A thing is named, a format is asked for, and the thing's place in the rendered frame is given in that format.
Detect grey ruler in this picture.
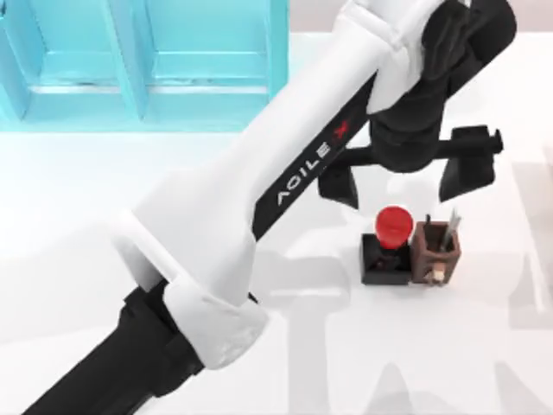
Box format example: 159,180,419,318
440,207,461,252

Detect black square stamp base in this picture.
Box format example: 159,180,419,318
359,233,412,287

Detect light blue rack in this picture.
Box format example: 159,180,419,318
0,0,291,132

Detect red round stamp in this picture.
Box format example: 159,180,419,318
374,207,416,252

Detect brown pen holder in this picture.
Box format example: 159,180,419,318
409,220,463,285

